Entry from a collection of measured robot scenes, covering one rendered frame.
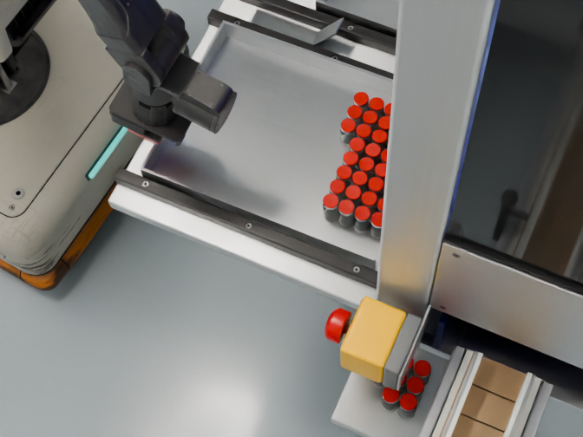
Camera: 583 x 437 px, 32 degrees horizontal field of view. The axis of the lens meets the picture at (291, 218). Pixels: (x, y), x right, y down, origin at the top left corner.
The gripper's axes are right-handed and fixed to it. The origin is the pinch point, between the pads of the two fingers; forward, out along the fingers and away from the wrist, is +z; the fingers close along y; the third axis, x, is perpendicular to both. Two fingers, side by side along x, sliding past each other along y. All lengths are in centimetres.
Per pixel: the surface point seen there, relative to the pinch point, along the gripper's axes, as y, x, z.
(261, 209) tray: 17.6, -3.0, -0.1
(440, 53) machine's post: 29, -13, -67
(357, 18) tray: 17.6, 28.6, -3.2
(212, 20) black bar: -1.5, 21.1, 1.6
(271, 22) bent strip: 6.4, 24.9, 1.5
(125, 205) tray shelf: 0.6, -9.7, 3.4
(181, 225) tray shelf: 8.9, -9.4, 1.8
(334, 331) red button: 32.6, -18.9, -15.7
